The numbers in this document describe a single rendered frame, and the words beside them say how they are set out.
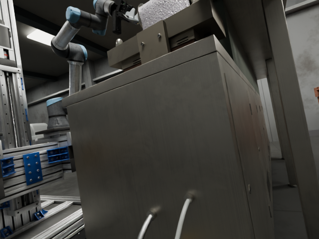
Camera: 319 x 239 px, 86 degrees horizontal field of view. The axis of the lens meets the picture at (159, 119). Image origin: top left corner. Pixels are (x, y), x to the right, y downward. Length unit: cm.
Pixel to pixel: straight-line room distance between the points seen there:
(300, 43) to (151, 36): 436
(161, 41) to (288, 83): 49
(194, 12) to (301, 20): 446
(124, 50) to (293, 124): 67
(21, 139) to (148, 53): 109
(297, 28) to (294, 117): 416
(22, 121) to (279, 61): 145
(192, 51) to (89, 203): 66
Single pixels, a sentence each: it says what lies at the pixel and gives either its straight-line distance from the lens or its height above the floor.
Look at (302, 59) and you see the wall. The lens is 473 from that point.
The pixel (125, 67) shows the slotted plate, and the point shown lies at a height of 95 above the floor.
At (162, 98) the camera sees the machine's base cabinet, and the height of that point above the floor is 79.
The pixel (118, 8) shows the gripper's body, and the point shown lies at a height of 135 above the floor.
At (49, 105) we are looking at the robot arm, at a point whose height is 99.
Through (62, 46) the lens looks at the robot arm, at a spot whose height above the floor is 134.
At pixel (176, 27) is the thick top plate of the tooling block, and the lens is 57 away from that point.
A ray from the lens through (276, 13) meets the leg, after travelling 87.
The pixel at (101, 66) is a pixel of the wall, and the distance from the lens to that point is 637.
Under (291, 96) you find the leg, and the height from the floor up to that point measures 74.
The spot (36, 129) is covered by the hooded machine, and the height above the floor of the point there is 133.
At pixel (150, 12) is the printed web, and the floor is 123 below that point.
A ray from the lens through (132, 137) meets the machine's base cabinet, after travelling 55.
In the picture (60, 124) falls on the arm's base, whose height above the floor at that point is 84.
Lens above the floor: 71
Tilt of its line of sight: 2 degrees up
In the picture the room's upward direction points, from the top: 10 degrees counter-clockwise
